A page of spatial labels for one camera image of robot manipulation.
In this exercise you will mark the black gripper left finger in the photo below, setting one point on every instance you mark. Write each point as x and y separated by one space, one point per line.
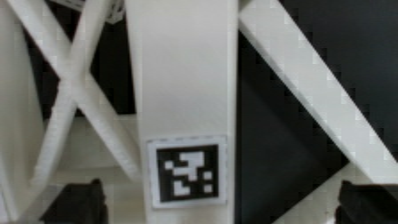
79 207

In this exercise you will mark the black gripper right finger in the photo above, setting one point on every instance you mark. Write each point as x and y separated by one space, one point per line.
368 204

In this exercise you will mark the white chair back part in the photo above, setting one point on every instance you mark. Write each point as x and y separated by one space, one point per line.
171 178

